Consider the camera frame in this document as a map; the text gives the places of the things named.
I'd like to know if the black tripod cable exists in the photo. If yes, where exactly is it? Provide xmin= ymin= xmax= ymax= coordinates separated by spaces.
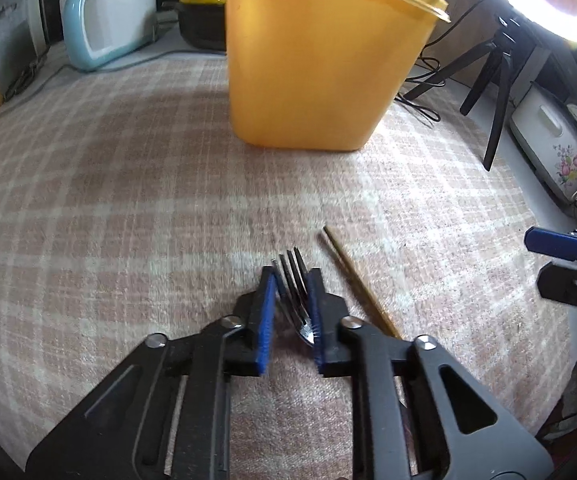
xmin=395 ymin=0 xmax=494 ymax=125

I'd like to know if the red-tipped wooden chopstick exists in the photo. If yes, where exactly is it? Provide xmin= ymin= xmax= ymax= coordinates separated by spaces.
xmin=323 ymin=225 xmax=403 ymax=340

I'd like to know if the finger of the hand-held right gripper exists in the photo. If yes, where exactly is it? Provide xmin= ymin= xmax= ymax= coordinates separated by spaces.
xmin=524 ymin=226 xmax=577 ymax=262
xmin=537 ymin=259 xmax=577 ymax=325

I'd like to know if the light blue white toaster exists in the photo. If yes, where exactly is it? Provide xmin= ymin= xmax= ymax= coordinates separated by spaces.
xmin=60 ymin=0 xmax=160 ymax=72

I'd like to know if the checked beige blanket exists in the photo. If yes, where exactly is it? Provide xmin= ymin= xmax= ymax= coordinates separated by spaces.
xmin=0 ymin=51 xmax=577 ymax=466

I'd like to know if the black tripod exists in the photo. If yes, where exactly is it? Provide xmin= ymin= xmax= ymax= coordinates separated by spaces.
xmin=402 ymin=14 xmax=520 ymax=172

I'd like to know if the orange plastic container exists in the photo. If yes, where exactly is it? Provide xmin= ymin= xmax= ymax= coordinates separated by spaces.
xmin=216 ymin=0 xmax=451 ymax=153

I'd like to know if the metal fork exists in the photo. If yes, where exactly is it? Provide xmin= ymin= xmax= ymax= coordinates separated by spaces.
xmin=271 ymin=246 xmax=317 ymax=347

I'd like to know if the white floral rice cooker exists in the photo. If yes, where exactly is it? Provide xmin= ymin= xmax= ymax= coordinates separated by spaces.
xmin=509 ymin=82 xmax=577 ymax=206

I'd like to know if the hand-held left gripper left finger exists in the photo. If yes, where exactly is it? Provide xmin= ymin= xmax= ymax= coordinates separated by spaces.
xmin=26 ymin=266 xmax=279 ymax=480

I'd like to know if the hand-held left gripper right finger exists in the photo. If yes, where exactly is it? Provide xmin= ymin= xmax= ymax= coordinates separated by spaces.
xmin=305 ymin=268 xmax=554 ymax=480

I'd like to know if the white appliance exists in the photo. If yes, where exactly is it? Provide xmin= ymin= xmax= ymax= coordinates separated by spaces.
xmin=0 ymin=0 xmax=46 ymax=92

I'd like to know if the black pot with yellow lid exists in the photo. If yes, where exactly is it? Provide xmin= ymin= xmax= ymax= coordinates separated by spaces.
xmin=162 ymin=0 xmax=229 ymax=52

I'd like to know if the black power cable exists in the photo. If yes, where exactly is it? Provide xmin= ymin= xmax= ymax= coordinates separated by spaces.
xmin=3 ymin=49 xmax=228 ymax=103

